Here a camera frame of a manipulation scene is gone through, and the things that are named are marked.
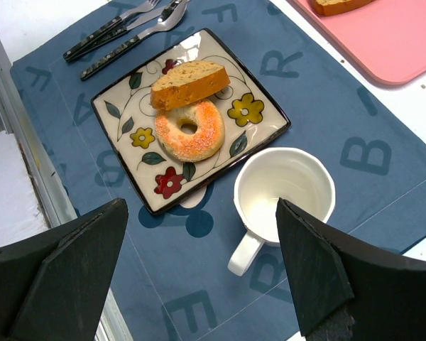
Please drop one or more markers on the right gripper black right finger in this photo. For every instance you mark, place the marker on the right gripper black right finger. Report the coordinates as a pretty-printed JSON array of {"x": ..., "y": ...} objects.
[{"x": 346, "y": 289}]

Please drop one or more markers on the aluminium table front rail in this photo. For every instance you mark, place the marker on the aluminium table front rail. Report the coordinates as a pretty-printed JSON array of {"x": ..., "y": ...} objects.
[{"x": 53, "y": 200}]

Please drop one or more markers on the seeded bread slice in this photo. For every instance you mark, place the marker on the seeded bread slice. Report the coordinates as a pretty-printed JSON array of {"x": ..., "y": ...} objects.
[
  {"x": 187, "y": 83},
  {"x": 336, "y": 7}
]

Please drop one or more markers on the pink plastic tray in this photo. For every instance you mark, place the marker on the pink plastic tray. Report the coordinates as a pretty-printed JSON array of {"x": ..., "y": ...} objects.
[{"x": 386, "y": 38}]

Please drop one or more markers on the square floral ceramic plate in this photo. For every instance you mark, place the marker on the square floral ceramic plate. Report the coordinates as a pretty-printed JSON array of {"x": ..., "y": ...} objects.
[{"x": 252, "y": 120}]

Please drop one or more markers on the white ceramic mug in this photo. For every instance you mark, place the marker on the white ceramic mug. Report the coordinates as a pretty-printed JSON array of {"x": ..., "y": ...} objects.
[{"x": 269, "y": 175}]

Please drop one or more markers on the spoon with patterned handle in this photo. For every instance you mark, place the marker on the spoon with patterned handle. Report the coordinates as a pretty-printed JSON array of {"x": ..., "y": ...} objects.
[{"x": 170, "y": 17}]

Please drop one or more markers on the orange sugared bagel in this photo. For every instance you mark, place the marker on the orange sugared bagel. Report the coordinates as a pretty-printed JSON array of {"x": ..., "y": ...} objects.
[{"x": 191, "y": 133}]

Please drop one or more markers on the blue lettered placemat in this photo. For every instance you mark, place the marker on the blue lettered placemat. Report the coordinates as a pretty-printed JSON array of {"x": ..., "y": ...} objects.
[{"x": 171, "y": 280}]

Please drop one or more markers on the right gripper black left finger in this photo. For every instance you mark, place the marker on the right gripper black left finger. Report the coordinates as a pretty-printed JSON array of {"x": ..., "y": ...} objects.
[{"x": 53, "y": 285}]

